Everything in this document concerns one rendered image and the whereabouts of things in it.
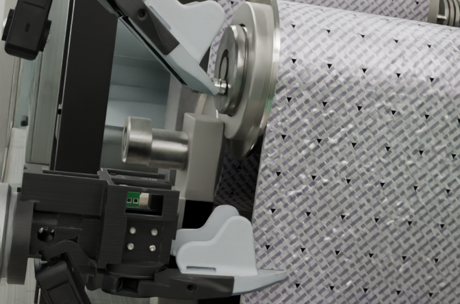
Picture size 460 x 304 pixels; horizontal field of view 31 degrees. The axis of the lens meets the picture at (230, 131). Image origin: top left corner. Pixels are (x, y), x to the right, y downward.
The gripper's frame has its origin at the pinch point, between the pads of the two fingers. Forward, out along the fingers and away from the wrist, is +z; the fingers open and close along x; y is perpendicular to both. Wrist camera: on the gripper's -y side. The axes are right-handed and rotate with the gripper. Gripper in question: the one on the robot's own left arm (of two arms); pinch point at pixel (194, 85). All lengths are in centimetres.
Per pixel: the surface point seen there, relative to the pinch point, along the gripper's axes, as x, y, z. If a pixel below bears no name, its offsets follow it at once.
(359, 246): -4.9, 0.8, 18.0
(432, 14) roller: 19.4, 26.7, 16.1
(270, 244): -4.9, -4.3, 12.5
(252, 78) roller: -4.3, 3.4, 1.9
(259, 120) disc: -4.4, 1.6, 4.6
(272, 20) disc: -4.1, 7.5, -0.3
